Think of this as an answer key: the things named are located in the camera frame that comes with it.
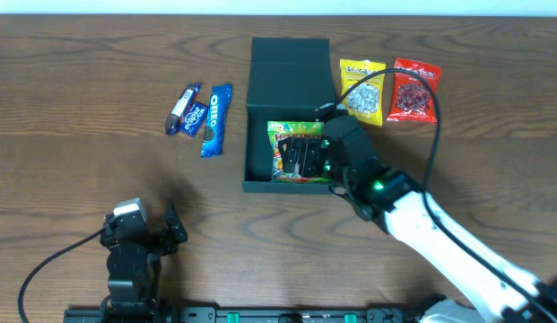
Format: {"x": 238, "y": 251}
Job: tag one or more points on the yellow Hacks candy bag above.
{"x": 365, "y": 101}

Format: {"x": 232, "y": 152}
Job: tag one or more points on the red Hacks candy bag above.
{"x": 410, "y": 99}

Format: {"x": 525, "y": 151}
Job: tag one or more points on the Haribo sour gummies bag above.
{"x": 279, "y": 130}

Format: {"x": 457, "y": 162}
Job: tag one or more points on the blue Oreo cookie pack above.
{"x": 215, "y": 124}

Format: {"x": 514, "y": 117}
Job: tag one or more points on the dark green open box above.
{"x": 288, "y": 79}

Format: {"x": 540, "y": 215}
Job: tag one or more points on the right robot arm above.
{"x": 342, "y": 153}

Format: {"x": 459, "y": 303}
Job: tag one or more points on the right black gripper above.
{"x": 314, "y": 152}

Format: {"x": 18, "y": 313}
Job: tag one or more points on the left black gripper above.
{"x": 152, "y": 236}

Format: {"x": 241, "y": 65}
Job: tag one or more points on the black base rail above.
{"x": 212, "y": 315}

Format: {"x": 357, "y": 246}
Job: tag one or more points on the blue Eclipse mints box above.
{"x": 193, "y": 119}

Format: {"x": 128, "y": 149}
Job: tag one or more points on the dark blue chocolate bar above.
{"x": 185, "y": 101}

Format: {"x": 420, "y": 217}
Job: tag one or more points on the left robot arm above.
{"x": 134, "y": 263}

